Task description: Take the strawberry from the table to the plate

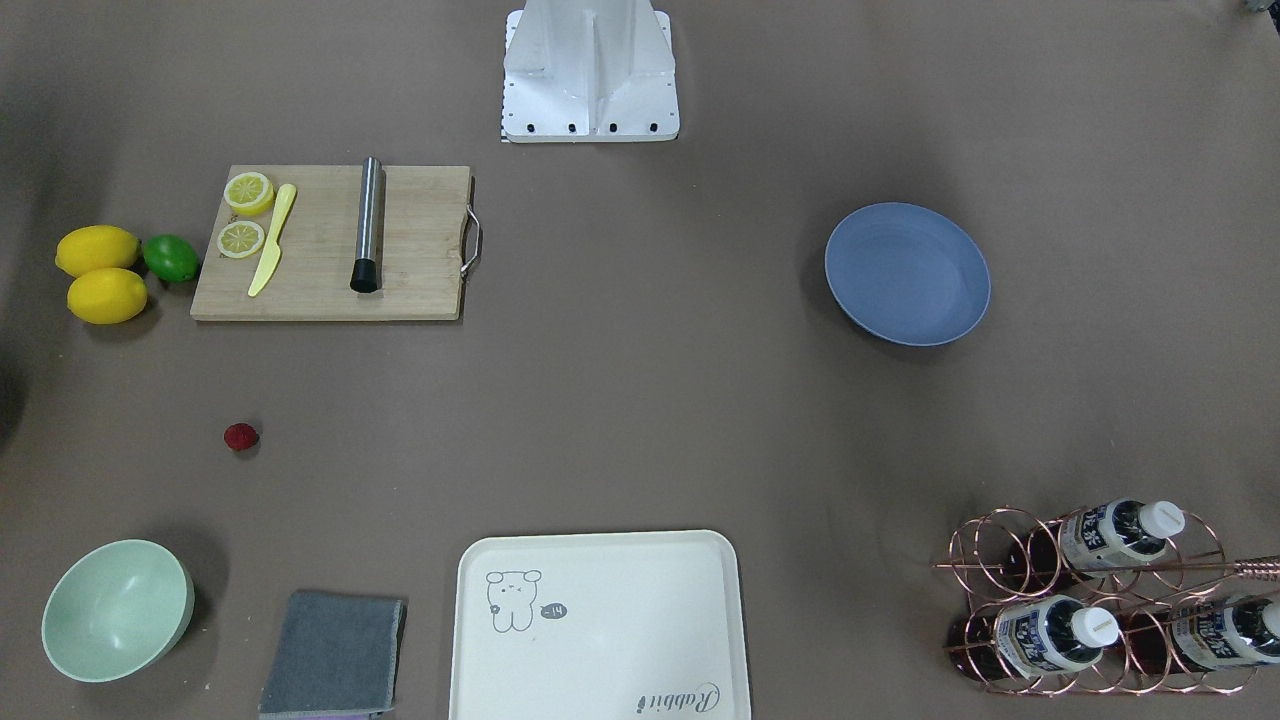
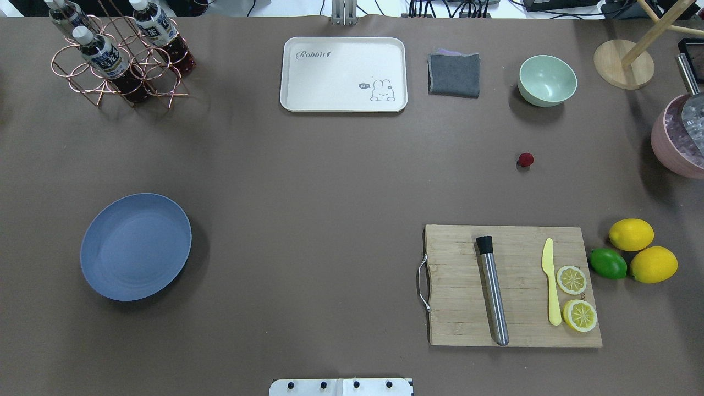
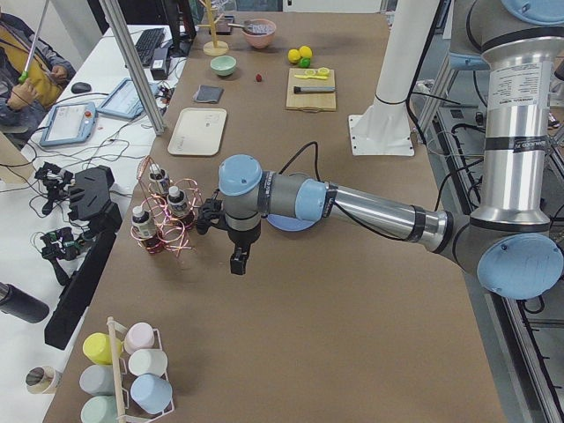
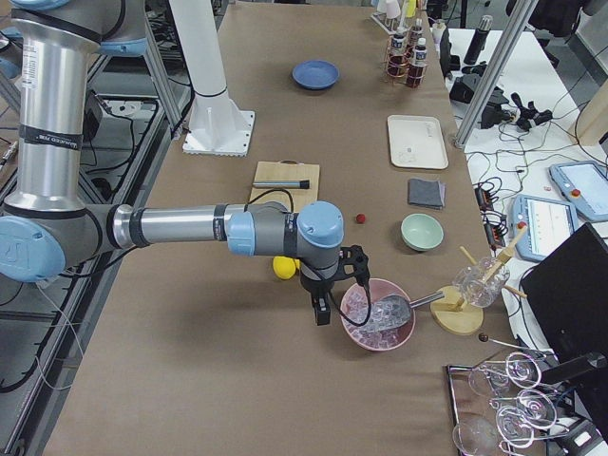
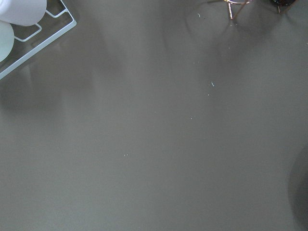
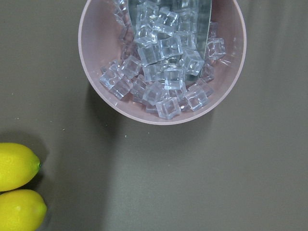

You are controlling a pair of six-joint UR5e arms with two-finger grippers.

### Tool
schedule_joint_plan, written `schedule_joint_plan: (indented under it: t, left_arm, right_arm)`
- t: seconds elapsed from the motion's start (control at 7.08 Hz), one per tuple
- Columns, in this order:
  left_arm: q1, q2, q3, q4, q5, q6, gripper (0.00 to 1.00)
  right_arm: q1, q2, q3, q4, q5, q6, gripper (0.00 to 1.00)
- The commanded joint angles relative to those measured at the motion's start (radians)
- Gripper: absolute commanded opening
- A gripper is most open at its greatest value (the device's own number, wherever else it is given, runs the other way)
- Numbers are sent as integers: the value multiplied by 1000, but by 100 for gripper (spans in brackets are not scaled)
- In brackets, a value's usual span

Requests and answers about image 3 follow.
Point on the mint green cup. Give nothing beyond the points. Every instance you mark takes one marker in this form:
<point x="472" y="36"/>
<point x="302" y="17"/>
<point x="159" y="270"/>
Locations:
<point x="99" y="409"/>

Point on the copper wire bottle rack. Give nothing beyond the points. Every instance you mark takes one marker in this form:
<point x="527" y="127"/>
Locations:
<point x="174" y="237"/>

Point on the grey folded cloth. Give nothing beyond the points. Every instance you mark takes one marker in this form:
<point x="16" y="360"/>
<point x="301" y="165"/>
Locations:
<point x="208" y="94"/>

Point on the grey cup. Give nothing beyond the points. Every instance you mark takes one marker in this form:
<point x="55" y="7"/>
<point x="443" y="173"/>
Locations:
<point x="98" y="380"/>

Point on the black spare gripper stand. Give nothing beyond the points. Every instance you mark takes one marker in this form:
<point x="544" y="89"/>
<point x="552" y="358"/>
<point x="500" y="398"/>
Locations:
<point x="79" y="261"/>

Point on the white cup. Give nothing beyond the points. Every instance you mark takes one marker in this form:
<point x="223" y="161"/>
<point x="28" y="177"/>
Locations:
<point x="148" y="361"/>

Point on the black power adapter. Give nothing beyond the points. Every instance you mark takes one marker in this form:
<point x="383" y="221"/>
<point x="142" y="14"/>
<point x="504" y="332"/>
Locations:
<point x="160" y="64"/>

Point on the pink cup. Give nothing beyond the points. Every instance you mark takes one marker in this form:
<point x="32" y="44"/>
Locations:
<point x="139" y="336"/>

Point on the yellow cup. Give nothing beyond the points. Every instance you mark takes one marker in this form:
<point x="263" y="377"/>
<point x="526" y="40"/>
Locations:
<point x="96" y="348"/>

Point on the green lime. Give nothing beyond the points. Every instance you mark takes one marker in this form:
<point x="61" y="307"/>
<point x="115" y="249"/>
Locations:
<point x="304" y="62"/>

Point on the dark drink bottle white cap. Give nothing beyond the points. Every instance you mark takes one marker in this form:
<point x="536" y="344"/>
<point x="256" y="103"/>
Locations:
<point x="159" y="177"/>

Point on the bamboo cutting board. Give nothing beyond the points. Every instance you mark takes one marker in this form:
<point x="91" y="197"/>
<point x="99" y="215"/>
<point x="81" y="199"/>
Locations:
<point x="312" y="102"/>

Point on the green bowl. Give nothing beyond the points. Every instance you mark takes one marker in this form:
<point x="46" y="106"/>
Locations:
<point x="223" y="66"/>

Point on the black computer mouse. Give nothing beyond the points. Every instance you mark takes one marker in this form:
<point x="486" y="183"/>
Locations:
<point x="81" y="87"/>

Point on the aluminium frame post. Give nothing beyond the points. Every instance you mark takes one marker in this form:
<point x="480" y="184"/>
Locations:
<point x="113" y="15"/>

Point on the dark drink bottle middle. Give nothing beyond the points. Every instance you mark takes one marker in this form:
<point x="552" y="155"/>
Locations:
<point x="178" y="205"/>

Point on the steel cylinder black tip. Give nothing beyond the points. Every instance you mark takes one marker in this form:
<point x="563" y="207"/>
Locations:
<point x="313" y="89"/>

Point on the blue teach pendant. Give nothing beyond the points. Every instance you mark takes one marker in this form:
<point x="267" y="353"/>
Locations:
<point x="69" y="124"/>
<point x="123" y="102"/>

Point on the wooden mug tree stand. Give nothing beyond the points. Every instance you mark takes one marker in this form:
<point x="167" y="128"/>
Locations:
<point x="215" y="47"/>

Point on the blue plate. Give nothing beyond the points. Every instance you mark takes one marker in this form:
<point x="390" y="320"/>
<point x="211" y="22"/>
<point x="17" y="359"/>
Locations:
<point x="288" y="224"/>

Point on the yellow lemon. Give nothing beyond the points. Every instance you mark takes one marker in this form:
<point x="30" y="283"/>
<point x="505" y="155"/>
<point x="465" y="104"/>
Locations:
<point x="293" y="55"/>
<point x="305" y="52"/>

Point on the black keyboard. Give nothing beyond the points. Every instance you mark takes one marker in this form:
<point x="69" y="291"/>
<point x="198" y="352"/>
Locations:
<point x="149" y="40"/>

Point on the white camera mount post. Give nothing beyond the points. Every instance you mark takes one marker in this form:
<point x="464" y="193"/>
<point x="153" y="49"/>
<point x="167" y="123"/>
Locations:
<point x="384" y="128"/>

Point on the pink bowl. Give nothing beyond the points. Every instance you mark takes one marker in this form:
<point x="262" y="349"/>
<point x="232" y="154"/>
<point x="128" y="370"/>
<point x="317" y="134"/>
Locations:
<point x="259" y="33"/>

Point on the yellow plastic knife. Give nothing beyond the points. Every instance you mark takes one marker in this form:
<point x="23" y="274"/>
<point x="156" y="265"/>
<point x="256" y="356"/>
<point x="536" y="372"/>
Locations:
<point x="311" y="76"/>

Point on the cream rectangular tray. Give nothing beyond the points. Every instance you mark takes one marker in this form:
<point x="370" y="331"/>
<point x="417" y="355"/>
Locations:
<point x="198" y="132"/>

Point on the blue cup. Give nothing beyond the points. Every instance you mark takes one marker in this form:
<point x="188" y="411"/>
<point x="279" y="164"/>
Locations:
<point x="152" y="393"/>

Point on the tape roll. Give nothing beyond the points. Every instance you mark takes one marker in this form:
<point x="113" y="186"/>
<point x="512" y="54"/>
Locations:
<point x="42" y="380"/>

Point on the black thermos bottle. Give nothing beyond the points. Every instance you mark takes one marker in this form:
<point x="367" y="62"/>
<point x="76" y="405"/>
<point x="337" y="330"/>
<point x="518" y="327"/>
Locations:
<point x="22" y="305"/>

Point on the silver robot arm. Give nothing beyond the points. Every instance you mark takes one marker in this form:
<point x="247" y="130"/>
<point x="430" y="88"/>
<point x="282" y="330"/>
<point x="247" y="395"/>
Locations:
<point x="504" y="243"/>

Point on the white wire cup rack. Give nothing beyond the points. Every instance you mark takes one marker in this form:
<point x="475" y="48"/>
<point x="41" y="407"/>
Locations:
<point x="127" y="409"/>

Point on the dark drink bottle front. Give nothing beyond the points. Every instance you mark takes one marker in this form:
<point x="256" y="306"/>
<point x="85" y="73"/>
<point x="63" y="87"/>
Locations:
<point x="144" y="228"/>

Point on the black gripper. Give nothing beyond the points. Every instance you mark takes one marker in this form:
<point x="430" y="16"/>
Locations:
<point x="241" y="239"/>

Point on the seated person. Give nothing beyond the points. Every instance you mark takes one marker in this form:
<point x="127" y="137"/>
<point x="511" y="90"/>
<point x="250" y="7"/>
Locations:
<point x="33" y="76"/>

